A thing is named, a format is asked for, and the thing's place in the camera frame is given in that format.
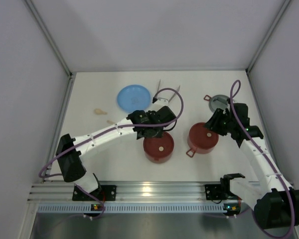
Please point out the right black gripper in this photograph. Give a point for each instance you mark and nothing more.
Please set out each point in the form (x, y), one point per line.
(215, 120)

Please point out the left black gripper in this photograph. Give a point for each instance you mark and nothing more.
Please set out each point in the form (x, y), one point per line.
(149, 133)

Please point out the red lid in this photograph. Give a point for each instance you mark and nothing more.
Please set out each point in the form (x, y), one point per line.
(198, 133)
(165, 142)

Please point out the long metal tongs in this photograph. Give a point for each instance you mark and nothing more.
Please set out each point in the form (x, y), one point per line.
(158, 90)

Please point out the red steel bowl with handle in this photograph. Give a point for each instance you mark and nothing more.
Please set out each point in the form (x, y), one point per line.
(200, 147)

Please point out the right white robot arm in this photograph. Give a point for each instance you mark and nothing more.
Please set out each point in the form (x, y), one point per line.
(275, 202)

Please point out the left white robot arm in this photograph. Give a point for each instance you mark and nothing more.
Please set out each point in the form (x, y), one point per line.
(73, 152)

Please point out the blue plate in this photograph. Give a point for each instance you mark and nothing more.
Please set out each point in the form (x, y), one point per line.
(133, 97)

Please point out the grey lid with handle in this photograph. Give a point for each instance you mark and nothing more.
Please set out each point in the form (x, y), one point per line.
(217, 102)

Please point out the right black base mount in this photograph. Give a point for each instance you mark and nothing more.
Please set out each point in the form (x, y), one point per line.
(213, 192)

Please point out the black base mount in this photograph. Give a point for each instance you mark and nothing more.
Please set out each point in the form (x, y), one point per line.
(103, 193)
(213, 192)

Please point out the aluminium front rail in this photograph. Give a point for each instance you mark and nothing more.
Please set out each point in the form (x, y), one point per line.
(126, 191)

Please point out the perforated cable duct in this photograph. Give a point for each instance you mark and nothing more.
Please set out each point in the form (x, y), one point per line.
(114, 208)

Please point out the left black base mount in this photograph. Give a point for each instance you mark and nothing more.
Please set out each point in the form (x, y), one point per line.
(103, 193)

